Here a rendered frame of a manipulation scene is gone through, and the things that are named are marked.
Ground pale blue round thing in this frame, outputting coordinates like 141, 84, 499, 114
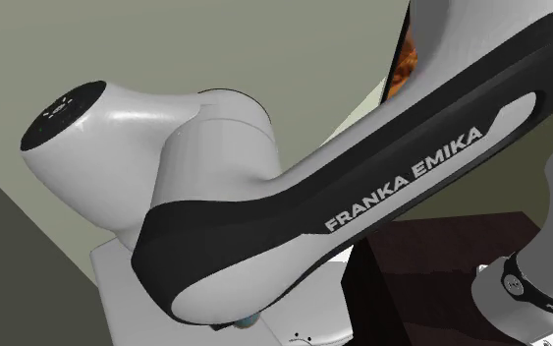
233, 314, 261, 331

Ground dark brown robot stand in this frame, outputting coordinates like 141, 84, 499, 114
342, 210, 543, 346

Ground black framed orange wall picture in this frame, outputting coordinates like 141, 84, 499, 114
380, 3, 420, 104

